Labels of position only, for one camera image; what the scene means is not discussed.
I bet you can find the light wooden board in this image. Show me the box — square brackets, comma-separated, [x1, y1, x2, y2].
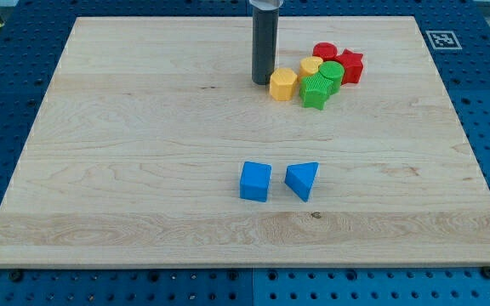
[0, 16, 490, 269]

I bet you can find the yellow cylinder block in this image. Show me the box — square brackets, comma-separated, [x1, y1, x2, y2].
[298, 56, 324, 81]

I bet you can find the green cylinder block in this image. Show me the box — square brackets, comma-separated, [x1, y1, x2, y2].
[319, 61, 345, 94]

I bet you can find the red cylinder block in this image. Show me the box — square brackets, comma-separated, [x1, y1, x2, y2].
[312, 42, 338, 61]

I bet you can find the blue triangular prism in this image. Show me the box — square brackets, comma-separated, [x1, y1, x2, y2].
[284, 161, 319, 202]

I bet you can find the black bolt left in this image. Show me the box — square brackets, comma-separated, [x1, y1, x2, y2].
[8, 269, 24, 282]

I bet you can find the blue cube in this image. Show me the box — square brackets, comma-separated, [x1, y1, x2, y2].
[239, 161, 271, 202]

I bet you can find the black bolt right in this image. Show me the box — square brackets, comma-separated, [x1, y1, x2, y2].
[480, 266, 490, 280]

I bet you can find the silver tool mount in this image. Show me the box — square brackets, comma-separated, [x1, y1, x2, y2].
[248, 0, 283, 9]

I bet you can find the green star block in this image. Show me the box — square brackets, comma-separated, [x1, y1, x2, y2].
[299, 72, 333, 111]

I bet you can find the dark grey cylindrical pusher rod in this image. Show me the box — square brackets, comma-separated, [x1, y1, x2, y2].
[252, 7, 279, 85]

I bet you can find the white fiducial marker tag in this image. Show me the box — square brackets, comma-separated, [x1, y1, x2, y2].
[425, 30, 462, 50]

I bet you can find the black bolt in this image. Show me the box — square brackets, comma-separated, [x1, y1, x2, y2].
[480, 266, 490, 280]
[8, 269, 24, 282]

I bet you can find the red star block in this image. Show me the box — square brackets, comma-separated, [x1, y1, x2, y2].
[335, 48, 363, 85]

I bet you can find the yellow hexagon block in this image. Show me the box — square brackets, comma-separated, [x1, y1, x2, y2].
[269, 68, 298, 101]

